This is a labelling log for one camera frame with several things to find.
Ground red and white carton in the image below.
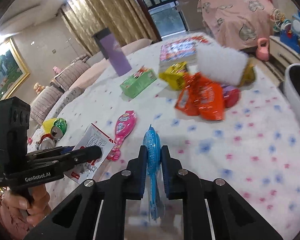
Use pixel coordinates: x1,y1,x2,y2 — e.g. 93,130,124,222
65,124,115,184

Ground pink toy package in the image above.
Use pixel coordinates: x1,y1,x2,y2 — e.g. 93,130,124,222
107,111,137,161

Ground blue fish toy package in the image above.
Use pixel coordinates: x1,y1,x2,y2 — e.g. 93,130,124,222
143,125,165,221

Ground green snack box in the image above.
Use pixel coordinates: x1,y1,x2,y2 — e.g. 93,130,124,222
120,67,157,99

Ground orange snack bag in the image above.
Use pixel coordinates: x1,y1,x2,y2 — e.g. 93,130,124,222
174,73,225,121

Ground red candy tube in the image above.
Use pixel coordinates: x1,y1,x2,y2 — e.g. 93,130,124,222
221,85,241,108

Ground yellow snack wrapper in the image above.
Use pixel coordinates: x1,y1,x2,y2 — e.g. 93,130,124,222
159,62,189,90

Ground white foam fruit net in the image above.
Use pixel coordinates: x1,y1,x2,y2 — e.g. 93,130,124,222
197,43,249,86

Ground white trash bin black liner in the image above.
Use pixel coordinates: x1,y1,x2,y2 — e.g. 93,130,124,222
283,63,300,123

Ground person's left hand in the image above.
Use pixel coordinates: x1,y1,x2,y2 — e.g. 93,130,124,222
2,184,51,226

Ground silver crushed can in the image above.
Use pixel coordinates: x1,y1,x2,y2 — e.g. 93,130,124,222
39,133,56,150

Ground green crushed soda can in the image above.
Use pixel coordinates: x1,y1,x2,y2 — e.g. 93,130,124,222
50,118,67,141

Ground yellow cup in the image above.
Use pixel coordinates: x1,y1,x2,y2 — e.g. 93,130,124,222
42,118,57,133

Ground striped pillow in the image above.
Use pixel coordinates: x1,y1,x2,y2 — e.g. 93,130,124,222
30,86,63,125
55,60,90,91

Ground teddy bear toy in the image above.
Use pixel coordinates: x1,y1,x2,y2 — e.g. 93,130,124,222
33,82,46,95

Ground sofa with pink covers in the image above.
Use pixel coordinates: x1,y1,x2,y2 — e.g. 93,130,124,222
27,38,153,131

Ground pink plush toy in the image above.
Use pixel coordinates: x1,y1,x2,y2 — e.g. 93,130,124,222
53,66,62,75

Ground framed landscape painting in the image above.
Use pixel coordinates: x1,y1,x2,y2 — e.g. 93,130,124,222
0,38,30,100

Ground white floral tablecloth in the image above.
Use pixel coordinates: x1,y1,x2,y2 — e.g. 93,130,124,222
59,60,300,239

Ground purple thermos bottle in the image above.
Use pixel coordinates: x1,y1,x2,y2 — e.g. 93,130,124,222
92,28,132,76

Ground gold foil pouch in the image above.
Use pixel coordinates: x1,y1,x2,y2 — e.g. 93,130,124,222
238,61,256,87

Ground colourful children's book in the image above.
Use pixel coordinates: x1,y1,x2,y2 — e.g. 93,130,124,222
159,35,210,67

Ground gold curtains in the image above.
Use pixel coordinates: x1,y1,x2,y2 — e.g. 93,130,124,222
58,0,161,55

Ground pink kettlebell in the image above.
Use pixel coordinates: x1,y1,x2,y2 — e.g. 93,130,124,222
256,38,269,61

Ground white TV cabinet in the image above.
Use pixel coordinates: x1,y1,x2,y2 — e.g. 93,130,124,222
266,36,300,81

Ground blue toy play set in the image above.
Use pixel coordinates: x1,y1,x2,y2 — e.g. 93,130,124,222
280,30,300,54

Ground pink heart-patterned cover furniture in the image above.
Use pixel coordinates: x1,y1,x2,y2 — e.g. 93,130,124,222
197,0,274,50

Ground ferris wheel toy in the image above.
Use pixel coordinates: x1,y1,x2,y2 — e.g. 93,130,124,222
270,8,286,33

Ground balcony door wooden frame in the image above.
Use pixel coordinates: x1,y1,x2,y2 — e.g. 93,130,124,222
124,0,221,43

